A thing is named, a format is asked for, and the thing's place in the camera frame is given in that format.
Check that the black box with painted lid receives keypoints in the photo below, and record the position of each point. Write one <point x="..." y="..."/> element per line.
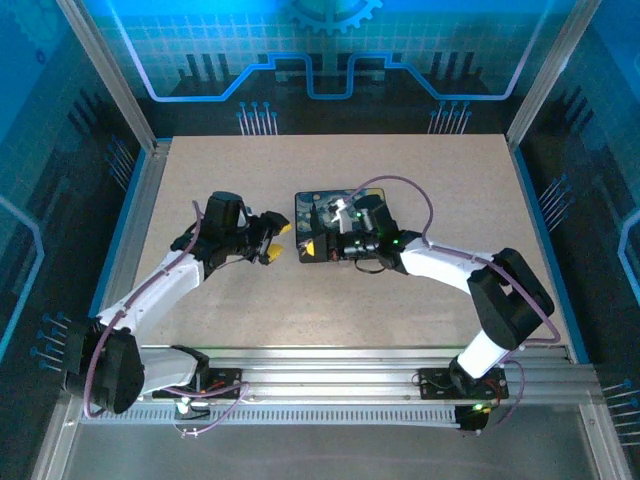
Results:
<point x="320" y="210"/>

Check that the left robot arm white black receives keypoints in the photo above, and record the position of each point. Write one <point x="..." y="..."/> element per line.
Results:
<point x="150" y="295"/>

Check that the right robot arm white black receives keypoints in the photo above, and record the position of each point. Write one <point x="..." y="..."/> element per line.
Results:
<point x="480" y="280"/>

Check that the black controller box with light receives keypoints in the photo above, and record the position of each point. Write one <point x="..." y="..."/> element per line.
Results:
<point x="472" y="417"/>

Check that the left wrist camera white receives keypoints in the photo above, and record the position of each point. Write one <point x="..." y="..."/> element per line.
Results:
<point x="249" y="211"/>

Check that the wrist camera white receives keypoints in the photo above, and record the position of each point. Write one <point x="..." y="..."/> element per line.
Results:
<point x="341" y="215"/>
<point x="249" y="211"/>

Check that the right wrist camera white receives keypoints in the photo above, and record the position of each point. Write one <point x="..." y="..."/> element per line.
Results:
<point x="341" y="215"/>

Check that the aluminium side rail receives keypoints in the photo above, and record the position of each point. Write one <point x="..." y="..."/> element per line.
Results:
<point x="135" y="225"/>

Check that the aluminium front rail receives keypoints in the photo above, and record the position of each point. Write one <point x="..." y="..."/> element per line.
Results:
<point x="325" y="370"/>

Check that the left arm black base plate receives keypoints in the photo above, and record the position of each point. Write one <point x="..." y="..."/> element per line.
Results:
<point x="225" y="382"/>

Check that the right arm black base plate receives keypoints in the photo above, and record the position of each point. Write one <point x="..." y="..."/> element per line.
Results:
<point x="435" y="382"/>

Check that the aluminium frame post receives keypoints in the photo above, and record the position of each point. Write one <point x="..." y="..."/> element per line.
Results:
<point x="110" y="75"/>
<point x="550" y="75"/>

